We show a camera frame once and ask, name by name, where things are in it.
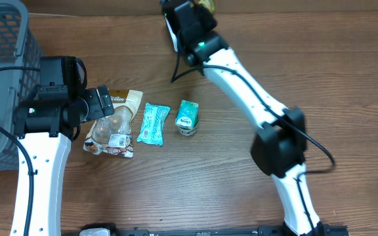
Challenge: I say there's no green lidded jar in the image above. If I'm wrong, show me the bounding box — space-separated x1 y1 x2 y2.
178 126 198 136

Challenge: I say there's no small teal white packet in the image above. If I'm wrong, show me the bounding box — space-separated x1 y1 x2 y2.
175 100 199 129

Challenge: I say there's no white barcode scanner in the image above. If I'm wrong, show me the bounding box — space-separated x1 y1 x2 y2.
164 16 178 52

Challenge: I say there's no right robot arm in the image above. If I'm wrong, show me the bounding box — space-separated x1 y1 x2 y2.
160 0 324 235

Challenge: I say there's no brown Pantree snack pouch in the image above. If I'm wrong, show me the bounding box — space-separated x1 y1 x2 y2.
83 90 143 158

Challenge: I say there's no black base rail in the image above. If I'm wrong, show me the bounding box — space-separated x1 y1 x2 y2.
60 222 350 236

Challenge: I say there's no grey plastic mesh basket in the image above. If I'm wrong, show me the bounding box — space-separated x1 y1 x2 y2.
0 0 43 131

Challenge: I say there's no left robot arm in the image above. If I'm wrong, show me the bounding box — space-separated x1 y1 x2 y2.
10 79 114 235

